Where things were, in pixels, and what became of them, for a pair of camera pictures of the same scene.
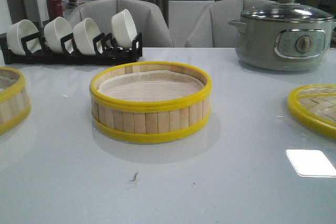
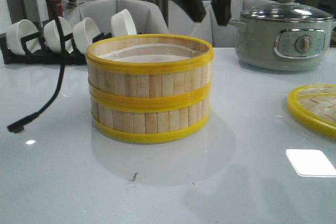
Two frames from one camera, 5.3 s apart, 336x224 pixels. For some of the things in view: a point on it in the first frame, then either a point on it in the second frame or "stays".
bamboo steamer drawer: x=15 y=103 → x=149 y=72
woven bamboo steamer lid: x=314 y=106 stays
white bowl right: x=123 y=29 stays
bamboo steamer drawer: x=148 y=101 stays
